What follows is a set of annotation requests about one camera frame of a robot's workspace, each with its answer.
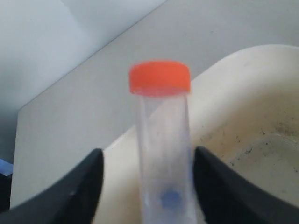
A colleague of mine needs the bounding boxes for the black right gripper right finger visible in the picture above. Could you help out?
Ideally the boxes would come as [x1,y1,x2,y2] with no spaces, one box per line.
[193,146,299,224]

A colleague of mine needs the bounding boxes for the cream plastic bin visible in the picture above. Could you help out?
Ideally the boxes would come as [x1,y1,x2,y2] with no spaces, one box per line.
[93,45,299,224]

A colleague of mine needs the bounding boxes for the small blue-capped object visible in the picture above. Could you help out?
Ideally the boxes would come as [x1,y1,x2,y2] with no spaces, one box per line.
[161,189,182,210]

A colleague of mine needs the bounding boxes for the orange-capped object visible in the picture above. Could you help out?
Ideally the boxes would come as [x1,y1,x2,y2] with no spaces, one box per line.
[129,60,197,224]

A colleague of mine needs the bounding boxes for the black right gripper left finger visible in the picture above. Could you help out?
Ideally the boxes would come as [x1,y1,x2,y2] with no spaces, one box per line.
[0,148,104,224]

